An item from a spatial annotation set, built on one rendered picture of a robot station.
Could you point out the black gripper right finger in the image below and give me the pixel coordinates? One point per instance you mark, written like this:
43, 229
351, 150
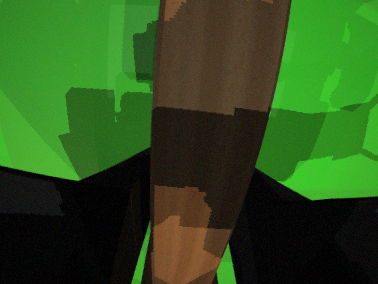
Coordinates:
278, 232

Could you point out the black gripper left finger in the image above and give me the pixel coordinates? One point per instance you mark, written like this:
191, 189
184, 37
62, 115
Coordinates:
105, 216

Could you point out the brown wooden board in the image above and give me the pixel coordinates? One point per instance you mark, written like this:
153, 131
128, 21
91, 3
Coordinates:
216, 67

